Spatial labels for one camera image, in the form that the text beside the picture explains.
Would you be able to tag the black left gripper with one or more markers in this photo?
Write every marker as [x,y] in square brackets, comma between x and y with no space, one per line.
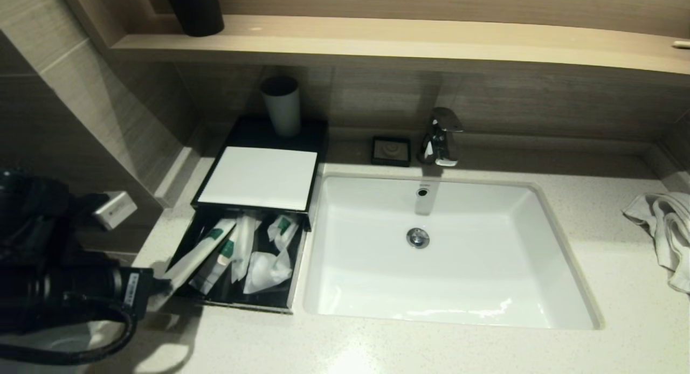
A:
[135,293]

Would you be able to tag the clear toothbrush packet green label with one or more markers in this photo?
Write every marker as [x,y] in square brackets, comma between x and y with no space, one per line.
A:
[199,253]
[245,244]

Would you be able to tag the white plastic wrapper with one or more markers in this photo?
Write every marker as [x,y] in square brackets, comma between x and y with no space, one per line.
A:
[267,271]

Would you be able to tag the black tray with toiletry packets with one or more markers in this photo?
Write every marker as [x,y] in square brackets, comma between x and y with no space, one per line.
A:
[269,298]

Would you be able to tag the puffy white sachet green label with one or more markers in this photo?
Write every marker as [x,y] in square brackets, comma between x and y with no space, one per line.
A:
[284,229]

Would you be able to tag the black cylinder container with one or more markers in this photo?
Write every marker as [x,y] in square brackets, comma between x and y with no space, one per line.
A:
[195,10]

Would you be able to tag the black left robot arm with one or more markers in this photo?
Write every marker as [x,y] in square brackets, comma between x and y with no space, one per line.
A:
[54,288]

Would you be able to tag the black amenity drawer box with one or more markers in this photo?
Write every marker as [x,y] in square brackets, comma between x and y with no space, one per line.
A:
[318,131]

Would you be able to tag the flat white packet green label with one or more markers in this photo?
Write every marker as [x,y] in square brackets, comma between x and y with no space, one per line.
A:
[215,269]

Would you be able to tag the grey cup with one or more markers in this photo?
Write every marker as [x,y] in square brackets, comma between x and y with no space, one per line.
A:
[282,111]

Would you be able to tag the chrome drain stopper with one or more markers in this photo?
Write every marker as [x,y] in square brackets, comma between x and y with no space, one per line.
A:
[418,238]

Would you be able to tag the black square soap dish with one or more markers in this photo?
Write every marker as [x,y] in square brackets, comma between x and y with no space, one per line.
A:
[391,151]

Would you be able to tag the white ceramic sink basin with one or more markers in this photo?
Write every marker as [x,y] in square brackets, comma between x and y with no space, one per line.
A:
[458,277]

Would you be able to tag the chrome faucet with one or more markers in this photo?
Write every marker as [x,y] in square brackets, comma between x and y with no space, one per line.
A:
[439,142]

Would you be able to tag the light wooden shelf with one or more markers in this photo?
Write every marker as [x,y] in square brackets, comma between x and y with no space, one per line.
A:
[431,41]

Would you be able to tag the white towel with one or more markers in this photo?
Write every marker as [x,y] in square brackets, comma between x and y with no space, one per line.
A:
[668,228]

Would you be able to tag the small white shelf item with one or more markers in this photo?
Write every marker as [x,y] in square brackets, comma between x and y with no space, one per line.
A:
[681,44]

